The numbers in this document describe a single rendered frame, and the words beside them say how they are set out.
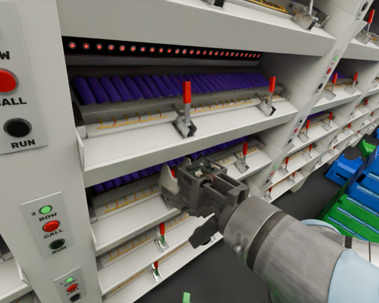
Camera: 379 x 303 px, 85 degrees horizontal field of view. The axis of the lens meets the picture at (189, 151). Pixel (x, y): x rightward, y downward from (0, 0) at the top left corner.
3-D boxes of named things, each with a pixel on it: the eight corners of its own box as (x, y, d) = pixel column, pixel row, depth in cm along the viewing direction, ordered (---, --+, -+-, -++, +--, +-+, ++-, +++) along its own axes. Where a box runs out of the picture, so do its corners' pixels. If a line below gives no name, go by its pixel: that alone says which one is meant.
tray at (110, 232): (264, 168, 76) (282, 152, 69) (94, 258, 40) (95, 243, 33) (231, 129, 84) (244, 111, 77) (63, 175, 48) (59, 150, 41)
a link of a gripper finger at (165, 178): (157, 153, 44) (188, 169, 39) (158, 177, 47) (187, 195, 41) (145, 158, 42) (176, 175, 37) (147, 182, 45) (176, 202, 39)
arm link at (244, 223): (275, 244, 33) (238, 281, 28) (250, 226, 37) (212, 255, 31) (289, 200, 30) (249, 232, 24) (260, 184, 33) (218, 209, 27)
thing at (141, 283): (233, 229, 98) (249, 217, 88) (104, 322, 62) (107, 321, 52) (209, 193, 106) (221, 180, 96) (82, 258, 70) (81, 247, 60)
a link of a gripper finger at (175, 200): (173, 178, 43) (205, 196, 38) (173, 185, 44) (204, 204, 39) (155, 187, 40) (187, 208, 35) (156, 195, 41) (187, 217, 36)
